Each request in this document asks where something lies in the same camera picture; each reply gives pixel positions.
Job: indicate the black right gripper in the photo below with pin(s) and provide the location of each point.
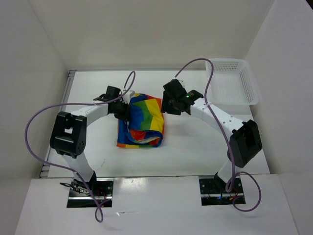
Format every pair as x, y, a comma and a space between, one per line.
165, 106

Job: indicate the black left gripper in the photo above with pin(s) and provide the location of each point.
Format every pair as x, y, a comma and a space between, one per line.
125, 116

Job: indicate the rainbow striped shorts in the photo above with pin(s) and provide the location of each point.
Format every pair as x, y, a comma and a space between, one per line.
145, 129

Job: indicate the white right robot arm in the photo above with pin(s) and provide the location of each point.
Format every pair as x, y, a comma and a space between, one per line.
242, 137

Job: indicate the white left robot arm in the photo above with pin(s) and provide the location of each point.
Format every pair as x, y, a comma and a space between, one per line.
69, 134

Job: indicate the white perforated plastic basket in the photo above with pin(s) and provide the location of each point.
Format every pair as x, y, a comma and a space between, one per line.
232, 83

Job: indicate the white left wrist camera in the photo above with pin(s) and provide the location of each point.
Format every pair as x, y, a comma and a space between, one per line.
128, 96

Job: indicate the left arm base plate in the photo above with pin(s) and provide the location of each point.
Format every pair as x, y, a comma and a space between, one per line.
80, 197

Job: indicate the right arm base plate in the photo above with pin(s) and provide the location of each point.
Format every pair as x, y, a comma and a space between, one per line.
212, 196

